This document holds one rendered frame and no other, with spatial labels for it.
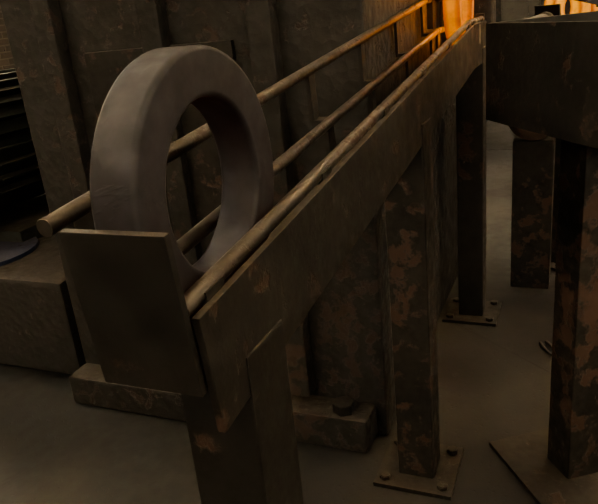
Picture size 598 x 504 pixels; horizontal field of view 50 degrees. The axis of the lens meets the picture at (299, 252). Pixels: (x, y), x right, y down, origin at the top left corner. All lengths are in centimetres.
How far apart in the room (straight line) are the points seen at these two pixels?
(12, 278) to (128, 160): 129
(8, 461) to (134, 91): 112
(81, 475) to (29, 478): 10
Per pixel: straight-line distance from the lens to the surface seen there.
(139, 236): 36
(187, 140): 53
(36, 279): 160
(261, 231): 46
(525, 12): 422
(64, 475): 134
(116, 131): 38
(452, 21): 139
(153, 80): 39
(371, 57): 105
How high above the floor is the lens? 76
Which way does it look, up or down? 20 degrees down
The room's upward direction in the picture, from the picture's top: 6 degrees counter-clockwise
